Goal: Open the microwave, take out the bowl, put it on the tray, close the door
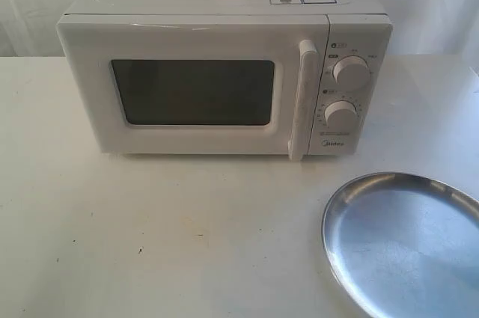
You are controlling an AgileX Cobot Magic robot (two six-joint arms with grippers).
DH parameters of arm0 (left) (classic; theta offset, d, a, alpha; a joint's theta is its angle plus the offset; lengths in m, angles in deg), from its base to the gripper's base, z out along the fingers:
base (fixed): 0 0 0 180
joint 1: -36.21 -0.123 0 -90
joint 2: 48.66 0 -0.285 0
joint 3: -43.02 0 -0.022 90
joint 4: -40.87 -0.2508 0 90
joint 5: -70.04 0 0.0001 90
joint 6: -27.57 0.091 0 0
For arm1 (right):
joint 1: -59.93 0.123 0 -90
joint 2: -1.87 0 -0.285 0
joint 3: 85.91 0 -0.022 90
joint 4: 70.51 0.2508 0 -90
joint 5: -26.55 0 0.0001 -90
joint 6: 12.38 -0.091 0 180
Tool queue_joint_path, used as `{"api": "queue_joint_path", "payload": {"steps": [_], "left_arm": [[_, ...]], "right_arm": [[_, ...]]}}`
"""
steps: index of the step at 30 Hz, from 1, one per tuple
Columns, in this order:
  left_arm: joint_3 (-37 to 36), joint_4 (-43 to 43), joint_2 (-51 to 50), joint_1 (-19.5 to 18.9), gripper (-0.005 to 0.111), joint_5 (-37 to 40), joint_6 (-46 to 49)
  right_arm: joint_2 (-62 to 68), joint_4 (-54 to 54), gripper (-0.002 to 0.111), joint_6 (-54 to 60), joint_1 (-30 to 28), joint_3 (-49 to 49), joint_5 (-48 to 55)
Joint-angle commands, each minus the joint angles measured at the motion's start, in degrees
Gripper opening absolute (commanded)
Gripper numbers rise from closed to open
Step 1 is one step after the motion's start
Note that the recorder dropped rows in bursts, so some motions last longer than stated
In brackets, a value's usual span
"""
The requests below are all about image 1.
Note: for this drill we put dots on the white microwave door with handle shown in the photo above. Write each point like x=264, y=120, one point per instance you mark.
x=198, y=84

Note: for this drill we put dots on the white microwave oven body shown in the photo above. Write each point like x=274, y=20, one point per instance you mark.
x=355, y=29

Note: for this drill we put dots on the lower white timer knob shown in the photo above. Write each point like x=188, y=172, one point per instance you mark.
x=341, y=116

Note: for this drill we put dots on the upper white control knob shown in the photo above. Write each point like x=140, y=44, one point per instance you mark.
x=351, y=73

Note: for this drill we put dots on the round stainless steel plate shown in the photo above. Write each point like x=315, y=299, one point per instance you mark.
x=403, y=245

